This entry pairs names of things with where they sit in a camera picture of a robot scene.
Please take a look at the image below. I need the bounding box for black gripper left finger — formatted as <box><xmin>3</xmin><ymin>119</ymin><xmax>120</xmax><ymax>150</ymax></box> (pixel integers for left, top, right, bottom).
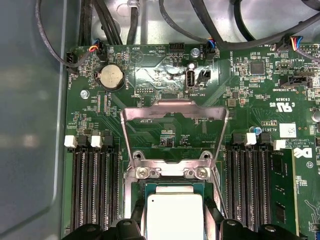
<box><xmin>61</xmin><ymin>199</ymin><xmax>148</xmax><ymax>240</ymax></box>

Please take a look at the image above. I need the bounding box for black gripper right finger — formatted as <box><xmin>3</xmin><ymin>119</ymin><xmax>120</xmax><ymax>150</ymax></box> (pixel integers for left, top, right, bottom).
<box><xmin>202</xmin><ymin>199</ymin><xmax>304</xmax><ymax>240</ymax></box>

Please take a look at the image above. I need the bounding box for metal wire locking lever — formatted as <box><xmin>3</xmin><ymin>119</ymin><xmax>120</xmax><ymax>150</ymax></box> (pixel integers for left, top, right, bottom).
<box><xmin>211</xmin><ymin>166</ymin><xmax>230</xmax><ymax>219</ymax></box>

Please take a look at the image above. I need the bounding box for silver CPU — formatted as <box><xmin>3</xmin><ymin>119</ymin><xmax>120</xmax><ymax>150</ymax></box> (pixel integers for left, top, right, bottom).
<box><xmin>140</xmin><ymin>181</ymin><xmax>206</xmax><ymax>240</ymax></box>

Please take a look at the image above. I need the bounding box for CPU socket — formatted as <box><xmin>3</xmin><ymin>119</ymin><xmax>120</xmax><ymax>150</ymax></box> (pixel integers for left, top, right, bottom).
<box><xmin>123</xmin><ymin>149</ymin><xmax>227</xmax><ymax>240</ymax></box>

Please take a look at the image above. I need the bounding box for green RAM stick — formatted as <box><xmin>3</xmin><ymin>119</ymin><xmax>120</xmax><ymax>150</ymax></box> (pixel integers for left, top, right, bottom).
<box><xmin>268</xmin><ymin>148</ymin><xmax>298</xmax><ymax>235</ymax></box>

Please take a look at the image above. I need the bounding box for green motherboard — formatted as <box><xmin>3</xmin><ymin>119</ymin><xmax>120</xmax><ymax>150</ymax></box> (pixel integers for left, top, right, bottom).
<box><xmin>65</xmin><ymin>42</ymin><xmax>320</xmax><ymax>240</ymax></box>

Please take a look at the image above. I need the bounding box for round coin cell battery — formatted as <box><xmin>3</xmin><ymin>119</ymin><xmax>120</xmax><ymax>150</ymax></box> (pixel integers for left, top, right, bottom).
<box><xmin>96</xmin><ymin>63</ymin><xmax>126</xmax><ymax>91</ymax></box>

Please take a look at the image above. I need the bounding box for internal USB port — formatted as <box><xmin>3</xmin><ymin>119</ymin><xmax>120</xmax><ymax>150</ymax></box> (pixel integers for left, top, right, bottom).
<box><xmin>185</xmin><ymin>69</ymin><xmax>197</xmax><ymax>91</ymax></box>

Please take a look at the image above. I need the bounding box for black open PC case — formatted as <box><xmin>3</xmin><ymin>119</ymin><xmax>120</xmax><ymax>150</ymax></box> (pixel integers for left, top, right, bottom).
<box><xmin>0</xmin><ymin>0</ymin><xmax>320</xmax><ymax>240</ymax></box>

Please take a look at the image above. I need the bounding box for square black chip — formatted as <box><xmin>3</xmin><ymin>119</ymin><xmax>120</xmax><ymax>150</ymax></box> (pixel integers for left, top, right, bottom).
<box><xmin>249</xmin><ymin>60</ymin><xmax>266</xmax><ymax>75</ymax></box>

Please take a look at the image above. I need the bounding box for thick black wire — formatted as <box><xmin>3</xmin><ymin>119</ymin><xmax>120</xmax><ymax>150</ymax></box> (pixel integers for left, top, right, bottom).
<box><xmin>189</xmin><ymin>0</ymin><xmax>320</xmax><ymax>50</ymax></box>

